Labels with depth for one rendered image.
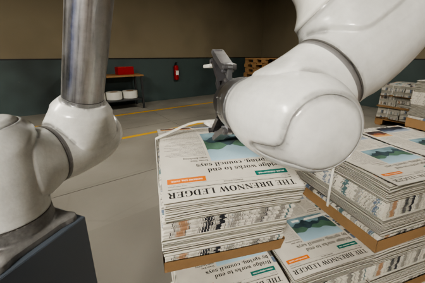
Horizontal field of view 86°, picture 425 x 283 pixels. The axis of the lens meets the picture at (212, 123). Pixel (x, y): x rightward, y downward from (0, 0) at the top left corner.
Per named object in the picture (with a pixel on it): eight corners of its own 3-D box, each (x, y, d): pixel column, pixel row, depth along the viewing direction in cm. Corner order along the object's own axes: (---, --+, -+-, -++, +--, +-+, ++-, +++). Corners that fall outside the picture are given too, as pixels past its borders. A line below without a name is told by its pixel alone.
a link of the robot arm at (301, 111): (245, 156, 35) (310, 103, 36) (315, 216, 20) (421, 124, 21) (204, 100, 31) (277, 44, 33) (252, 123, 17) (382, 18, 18)
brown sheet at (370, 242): (293, 186, 102) (294, 177, 101) (343, 175, 111) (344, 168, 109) (375, 253, 67) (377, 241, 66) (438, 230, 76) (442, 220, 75)
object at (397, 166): (302, 141, 94) (303, 138, 94) (355, 134, 103) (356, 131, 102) (396, 188, 61) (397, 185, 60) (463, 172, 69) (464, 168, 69)
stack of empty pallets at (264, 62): (266, 95, 819) (269, 57, 781) (288, 98, 755) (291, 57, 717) (241, 99, 744) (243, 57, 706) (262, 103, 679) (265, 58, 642)
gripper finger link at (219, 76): (217, 98, 45) (219, 93, 44) (207, 61, 51) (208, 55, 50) (236, 98, 46) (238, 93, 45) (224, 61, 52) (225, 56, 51)
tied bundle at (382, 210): (292, 187, 102) (298, 139, 96) (343, 177, 111) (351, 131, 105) (373, 254, 68) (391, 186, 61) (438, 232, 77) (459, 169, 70)
